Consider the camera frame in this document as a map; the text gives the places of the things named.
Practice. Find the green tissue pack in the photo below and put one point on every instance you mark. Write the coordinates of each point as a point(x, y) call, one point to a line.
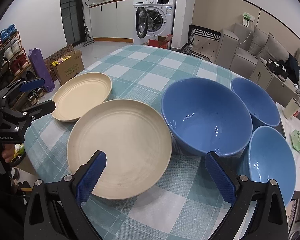
point(295, 139)

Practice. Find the beige plate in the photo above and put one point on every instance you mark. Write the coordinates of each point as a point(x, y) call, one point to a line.
point(135, 139)
point(80, 94)

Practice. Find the white marble side table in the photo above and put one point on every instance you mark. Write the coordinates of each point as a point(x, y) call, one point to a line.
point(289, 125)

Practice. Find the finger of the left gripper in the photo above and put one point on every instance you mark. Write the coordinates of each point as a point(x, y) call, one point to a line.
point(37, 109)
point(33, 83)

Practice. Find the white kitchen cabinet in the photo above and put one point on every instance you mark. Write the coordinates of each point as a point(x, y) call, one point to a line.
point(113, 21)

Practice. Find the small blue bowl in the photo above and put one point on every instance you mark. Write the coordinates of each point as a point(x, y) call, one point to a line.
point(258, 102)

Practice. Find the person's left hand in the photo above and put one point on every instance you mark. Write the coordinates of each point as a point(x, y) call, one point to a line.
point(8, 152)

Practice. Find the white washing machine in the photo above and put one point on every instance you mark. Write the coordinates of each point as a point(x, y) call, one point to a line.
point(154, 19)

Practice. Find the grey bedside cabinet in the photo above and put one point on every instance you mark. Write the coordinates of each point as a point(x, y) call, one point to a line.
point(279, 91)

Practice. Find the near light blue bowl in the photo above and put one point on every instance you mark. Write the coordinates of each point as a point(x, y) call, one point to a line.
point(268, 156)

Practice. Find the black box on cabinet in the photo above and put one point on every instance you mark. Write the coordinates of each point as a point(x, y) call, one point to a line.
point(278, 69)

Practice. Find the red cardboard box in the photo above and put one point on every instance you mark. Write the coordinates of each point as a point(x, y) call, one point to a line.
point(162, 42)

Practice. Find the cardboard box with snacks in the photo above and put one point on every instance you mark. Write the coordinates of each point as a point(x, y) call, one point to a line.
point(64, 64)

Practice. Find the purple bag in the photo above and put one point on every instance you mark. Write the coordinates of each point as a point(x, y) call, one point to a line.
point(38, 64)

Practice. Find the black patterned floor mat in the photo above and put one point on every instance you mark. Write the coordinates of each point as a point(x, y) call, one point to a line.
point(202, 43)

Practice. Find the cream tumbler cup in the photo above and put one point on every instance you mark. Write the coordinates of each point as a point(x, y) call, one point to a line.
point(291, 109)

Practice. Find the wooden shoe rack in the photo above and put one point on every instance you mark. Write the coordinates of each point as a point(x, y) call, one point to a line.
point(16, 66)

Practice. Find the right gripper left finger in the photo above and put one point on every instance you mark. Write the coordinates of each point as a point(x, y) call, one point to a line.
point(76, 189)

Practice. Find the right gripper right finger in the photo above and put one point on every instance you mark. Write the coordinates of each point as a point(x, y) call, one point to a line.
point(229, 184)

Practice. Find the black glass door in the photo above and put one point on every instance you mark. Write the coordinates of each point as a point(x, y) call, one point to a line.
point(72, 19)

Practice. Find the grey sofa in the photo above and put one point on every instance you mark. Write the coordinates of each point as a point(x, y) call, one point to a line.
point(240, 48)

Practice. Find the large dark blue bowl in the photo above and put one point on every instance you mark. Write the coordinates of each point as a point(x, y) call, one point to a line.
point(204, 115)

